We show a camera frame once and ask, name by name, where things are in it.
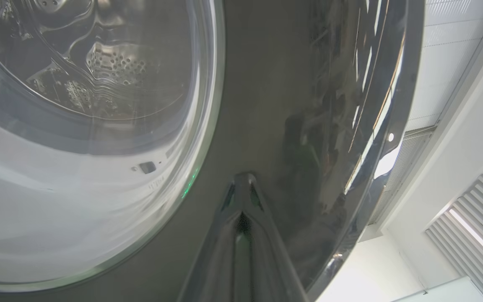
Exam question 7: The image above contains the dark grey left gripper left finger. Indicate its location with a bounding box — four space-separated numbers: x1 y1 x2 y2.
178 173 247 302

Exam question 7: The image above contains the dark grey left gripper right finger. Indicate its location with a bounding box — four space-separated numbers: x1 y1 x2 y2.
245 173 309 302

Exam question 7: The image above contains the dark grey glass washing machine door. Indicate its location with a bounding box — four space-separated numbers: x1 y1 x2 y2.
0 0 426 302

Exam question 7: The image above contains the steel perforated washing machine drum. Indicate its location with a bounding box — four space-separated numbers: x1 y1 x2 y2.
0 0 200 123

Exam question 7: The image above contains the white louvered vent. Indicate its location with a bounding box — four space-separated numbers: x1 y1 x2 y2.
425 174 483 302

